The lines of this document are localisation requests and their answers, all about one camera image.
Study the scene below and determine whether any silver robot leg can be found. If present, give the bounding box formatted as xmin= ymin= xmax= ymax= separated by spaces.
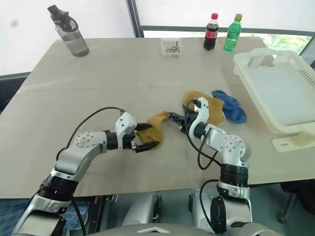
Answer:
xmin=189 ymin=189 xmax=220 ymax=233
xmin=122 ymin=193 xmax=162 ymax=227

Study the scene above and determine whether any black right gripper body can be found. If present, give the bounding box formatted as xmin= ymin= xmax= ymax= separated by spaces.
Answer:
xmin=181 ymin=110 xmax=199 ymax=135

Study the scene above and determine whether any cola bottle red cap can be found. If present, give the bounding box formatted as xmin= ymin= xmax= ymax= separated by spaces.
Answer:
xmin=203 ymin=12 xmax=220 ymax=52

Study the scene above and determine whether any green soda bottle yellow cap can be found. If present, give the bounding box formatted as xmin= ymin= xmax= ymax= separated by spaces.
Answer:
xmin=223 ymin=13 xmax=243 ymax=52

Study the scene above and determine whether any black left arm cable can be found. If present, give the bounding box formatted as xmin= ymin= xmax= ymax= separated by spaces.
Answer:
xmin=56 ymin=106 xmax=125 ymax=236

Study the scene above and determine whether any dark box beside table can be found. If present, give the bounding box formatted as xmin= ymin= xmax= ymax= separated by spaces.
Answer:
xmin=0 ymin=71 xmax=32 ymax=111

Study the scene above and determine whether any grey robot torso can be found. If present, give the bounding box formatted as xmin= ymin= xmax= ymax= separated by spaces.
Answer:
xmin=86 ymin=222 xmax=223 ymax=236

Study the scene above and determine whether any clear box of coloured pins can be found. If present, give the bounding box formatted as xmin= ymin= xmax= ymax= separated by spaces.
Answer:
xmin=160 ymin=38 xmax=182 ymax=59

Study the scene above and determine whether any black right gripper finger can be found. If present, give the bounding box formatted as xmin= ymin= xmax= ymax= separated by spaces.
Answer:
xmin=166 ymin=111 xmax=185 ymax=125

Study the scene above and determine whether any silver right robot leg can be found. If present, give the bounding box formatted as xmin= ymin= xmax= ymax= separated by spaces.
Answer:
xmin=189 ymin=189 xmax=220 ymax=233

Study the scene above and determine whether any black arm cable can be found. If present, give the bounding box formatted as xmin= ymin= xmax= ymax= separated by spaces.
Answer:
xmin=56 ymin=106 xmax=125 ymax=236
xmin=184 ymin=98 xmax=223 ymax=222

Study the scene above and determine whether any black window frame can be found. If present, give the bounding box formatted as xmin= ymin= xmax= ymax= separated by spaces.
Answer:
xmin=126 ymin=0 xmax=315 ymax=39

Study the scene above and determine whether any grey water bottle black lid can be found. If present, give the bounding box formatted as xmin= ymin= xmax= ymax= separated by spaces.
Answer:
xmin=47 ymin=4 xmax=90 ymax=58

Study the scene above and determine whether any silver left robot leg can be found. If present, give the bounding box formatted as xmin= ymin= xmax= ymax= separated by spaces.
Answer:
xmin=122 ymin=193 xmax=162 ymax=227

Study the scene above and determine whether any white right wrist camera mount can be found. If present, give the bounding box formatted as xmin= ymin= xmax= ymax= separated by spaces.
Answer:
xmin=188 ymin=97 xmax=210 ymax=138

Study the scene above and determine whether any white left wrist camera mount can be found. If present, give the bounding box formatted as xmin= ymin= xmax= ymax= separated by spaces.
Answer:
xmin=114 ymin=112 xmax=138 ymax=149

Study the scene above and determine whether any blue denim cloth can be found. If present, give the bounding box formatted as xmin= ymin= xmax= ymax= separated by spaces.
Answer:
xmin=0 ymin=198 xmax=89 ymax=232

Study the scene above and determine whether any blue sock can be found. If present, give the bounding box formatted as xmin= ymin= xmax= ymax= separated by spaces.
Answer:
xmin=211 ymin=89 xmax=247 ymax=124

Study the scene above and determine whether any dark chair leg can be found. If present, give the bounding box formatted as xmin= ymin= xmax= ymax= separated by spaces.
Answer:
xmin=278 ymin=181 xmax=315 ymax=223

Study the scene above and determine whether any white plastic basket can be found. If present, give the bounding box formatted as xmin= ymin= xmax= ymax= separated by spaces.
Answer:
xmin=232 ymin=48 xmax=315 ymax=135

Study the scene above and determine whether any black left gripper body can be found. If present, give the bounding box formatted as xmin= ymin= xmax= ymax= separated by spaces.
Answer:
xmin=122 ymin=131 xmax=139 ymax=152

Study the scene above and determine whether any white flat plastic base plate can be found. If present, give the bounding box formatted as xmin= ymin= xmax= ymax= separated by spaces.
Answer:
xmin=271 ymin=134 xmax=315 ymax=152

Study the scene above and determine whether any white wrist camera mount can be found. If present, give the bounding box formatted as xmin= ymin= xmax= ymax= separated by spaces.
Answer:
xmin=188 ymin=97 xmax=210 ymax=138
xmin=114 ymin=112 xmax=138 ymax=149

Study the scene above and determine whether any mustard yellow sock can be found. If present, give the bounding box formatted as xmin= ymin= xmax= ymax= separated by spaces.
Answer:
xmin=181 ymin=90 xmax=226 ymax=126
xmin=135 ymin=111 xmax=171 ymax=150

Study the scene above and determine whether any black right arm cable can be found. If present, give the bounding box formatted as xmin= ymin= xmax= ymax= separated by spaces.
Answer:
xmin=184 ymin=98 xmax=223 ymax=222

